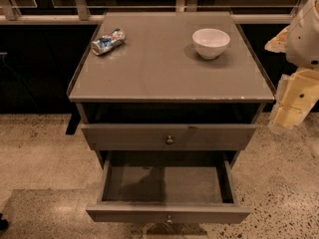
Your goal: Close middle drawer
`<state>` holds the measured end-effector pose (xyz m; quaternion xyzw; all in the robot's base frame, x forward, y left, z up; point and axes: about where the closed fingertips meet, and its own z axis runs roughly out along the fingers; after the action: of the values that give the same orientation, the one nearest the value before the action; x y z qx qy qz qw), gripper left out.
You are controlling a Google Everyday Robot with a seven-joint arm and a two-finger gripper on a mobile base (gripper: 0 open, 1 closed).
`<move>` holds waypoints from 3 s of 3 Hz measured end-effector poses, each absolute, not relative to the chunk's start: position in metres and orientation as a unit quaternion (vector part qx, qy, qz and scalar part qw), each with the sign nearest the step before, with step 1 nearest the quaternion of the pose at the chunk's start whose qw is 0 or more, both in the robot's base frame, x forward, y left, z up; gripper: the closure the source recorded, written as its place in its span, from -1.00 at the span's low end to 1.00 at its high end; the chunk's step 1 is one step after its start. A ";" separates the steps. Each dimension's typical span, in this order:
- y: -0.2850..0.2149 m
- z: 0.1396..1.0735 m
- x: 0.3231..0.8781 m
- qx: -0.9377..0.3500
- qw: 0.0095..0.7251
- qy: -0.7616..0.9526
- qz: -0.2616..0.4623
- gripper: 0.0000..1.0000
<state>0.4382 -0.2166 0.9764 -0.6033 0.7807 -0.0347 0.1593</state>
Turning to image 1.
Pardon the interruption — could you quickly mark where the white ceramic bowl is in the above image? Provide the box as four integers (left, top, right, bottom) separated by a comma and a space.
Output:
192, 28, 230, 60

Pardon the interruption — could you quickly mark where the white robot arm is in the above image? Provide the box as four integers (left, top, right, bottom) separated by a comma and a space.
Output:
264, 0, 319, 132

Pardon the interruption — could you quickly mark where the metal window railing frame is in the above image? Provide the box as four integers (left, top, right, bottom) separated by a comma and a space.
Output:
0, 0, 308, 25

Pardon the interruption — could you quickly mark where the black object at floor edge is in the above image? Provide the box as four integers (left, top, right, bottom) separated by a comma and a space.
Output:
0, 213, 9, 230

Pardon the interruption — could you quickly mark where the grey drawer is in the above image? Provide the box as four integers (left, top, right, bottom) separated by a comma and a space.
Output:
82, 123, 256, 151
86, 161, 250, 224

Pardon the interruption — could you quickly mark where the grey top drawer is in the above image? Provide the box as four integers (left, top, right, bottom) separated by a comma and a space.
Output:
82, 123, 256, 151

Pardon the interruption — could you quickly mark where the grey wooden drawer cabinet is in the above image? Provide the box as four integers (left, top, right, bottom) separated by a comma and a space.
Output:
68, 12, 274, 163

